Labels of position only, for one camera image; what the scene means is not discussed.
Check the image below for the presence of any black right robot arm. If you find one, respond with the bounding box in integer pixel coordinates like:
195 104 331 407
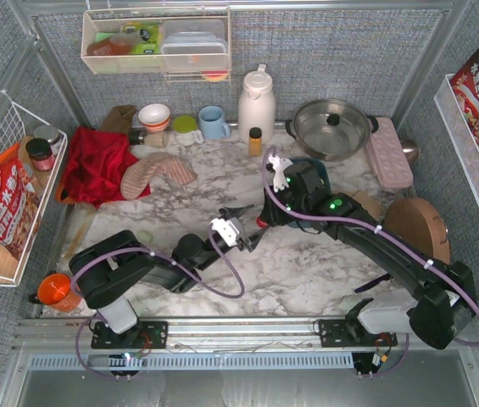
259 157 476 349

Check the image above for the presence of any green lidded cup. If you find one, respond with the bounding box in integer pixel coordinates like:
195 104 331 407
172 115 203 147

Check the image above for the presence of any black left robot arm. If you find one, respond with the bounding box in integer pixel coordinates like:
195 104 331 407
69 205 266 335

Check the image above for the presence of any round wooden board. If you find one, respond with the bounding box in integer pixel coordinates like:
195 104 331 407
383 198 451 264

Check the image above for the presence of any white striped bowl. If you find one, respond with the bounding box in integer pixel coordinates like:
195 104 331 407
138 103 170 131

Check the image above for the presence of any striped pink oven mitt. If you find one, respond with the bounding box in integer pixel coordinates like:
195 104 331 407
120 153 198 200

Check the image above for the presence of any metal bowl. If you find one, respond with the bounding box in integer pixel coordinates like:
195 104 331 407
400 140 420 165

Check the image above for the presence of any white wire basket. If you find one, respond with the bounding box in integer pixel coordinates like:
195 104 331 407
0 91 69 287

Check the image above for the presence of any stainless steel pot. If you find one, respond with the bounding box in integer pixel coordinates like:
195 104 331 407
284 99 379 162

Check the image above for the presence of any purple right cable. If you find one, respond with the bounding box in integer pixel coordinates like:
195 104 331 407
262 146 479 378

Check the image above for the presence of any white right wall basket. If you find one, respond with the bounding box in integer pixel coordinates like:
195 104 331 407
433 74 479 209

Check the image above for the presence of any silver lidded jar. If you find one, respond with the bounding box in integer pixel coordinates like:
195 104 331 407
34 125 61 155

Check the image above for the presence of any clear plastic food container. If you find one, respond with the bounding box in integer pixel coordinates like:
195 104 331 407
159 19 228 72

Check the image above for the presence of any blue mug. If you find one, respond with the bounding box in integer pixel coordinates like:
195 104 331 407
198 106 231 141

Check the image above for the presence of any dark lidded jar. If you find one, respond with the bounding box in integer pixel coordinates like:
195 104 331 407
25 138 55 172

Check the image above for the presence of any orange snack bag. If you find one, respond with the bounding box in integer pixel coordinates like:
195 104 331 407
0 143 39 259

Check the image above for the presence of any red cloth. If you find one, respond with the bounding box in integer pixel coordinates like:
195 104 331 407
55 127 139 208

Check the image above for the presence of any orange cup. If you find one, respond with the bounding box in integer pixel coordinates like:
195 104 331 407
28 273 81 313

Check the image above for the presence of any pink egg tray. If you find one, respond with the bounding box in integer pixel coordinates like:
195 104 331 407
365 116 414 189

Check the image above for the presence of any white thermos jug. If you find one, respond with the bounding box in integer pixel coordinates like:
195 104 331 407
237 64 276 143

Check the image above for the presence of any green coffee capsule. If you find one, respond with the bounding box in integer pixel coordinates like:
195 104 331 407
136 230 153 245

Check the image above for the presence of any beige wall rack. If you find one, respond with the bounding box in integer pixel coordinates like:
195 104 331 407
81 7 231 81

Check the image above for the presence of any teal plastic storage basket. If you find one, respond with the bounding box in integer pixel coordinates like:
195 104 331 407
291 157 331 189

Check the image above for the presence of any orange spice bottle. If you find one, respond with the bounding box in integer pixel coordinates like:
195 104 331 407
248 127 262 156

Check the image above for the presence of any green packaged box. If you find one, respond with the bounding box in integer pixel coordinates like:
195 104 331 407
120 22 162 55

